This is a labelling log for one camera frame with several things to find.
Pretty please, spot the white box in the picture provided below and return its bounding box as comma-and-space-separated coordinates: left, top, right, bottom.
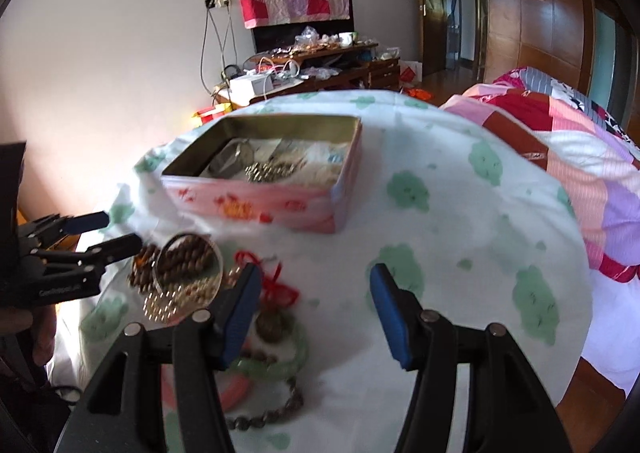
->
229, 74, 275, 99

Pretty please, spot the brown round pendant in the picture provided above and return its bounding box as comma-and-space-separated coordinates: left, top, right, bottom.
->
256, 313, 296, 346

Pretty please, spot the bed with colourful quilt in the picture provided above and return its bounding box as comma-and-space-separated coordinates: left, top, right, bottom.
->
440, 66, 640, 281

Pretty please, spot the wooden cabinet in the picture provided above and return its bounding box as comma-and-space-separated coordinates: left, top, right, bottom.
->
210, 46, 401, 109

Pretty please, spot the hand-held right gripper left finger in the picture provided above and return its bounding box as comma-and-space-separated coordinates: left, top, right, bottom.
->
57, 263, 263, 453

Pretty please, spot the black television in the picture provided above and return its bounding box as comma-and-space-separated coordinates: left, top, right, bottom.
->
251, 18, 356, 54

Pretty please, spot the silver bead chain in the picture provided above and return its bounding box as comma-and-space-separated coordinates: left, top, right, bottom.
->
245, 158, 306, 183

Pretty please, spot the wooden wardrobe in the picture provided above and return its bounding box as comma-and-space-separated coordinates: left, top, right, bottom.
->
482, 0, 596, 94

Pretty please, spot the red and yellow carton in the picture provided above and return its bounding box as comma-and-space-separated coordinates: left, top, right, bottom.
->
192, 103, 233, 127

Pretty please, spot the pink tin box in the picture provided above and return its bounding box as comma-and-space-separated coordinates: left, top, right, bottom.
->
160, 114, 363, 235

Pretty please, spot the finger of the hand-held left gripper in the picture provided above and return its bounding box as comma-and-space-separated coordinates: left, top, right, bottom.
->
20, 210, 111, 246
30, 233, 143, 279

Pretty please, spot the white green-print tablecloth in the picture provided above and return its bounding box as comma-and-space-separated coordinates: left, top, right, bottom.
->
47, 89, 593, 453

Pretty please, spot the white paper sheet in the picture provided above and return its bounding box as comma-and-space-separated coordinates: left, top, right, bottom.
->
272, 137, 351, 184

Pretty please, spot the silver metal bangle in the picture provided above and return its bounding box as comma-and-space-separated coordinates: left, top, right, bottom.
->
152, 232, 224, 297

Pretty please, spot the red string knot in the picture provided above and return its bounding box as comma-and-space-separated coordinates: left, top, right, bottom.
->
235, 250, 301, 309

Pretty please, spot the person's left hand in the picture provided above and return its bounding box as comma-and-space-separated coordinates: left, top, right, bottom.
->
0, 307, 57, 369

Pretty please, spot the grey cable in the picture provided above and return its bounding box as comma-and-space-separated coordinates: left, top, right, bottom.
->
201, 8, 217, 95
219, 8, 239, 70

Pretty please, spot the pink bangle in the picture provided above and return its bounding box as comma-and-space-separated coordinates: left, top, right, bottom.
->
161, 363, 253, 412

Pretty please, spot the clear plastic bag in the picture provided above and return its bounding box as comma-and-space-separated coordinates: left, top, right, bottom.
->
295, 26, 321, 49

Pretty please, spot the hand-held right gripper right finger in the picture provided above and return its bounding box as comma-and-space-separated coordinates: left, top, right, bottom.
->
369, 263, 576, 453

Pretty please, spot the brown bead bracelet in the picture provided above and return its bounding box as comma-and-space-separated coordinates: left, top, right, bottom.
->
127, 233, 221, 295

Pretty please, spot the dark bead bracelet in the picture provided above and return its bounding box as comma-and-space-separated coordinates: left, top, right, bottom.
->
225, 375, 305, 431

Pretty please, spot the green jade bangle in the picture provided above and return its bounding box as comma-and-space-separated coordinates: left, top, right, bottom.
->
227, 320, 311, 381

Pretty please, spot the gold bead bracelet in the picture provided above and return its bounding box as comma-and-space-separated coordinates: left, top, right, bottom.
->
144, 283, 201, 325

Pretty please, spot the wooden door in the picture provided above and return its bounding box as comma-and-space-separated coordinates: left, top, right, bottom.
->
412, 0, 488, 80

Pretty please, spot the red and white bag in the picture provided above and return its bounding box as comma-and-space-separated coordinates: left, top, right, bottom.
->
400, 60, 424, 85

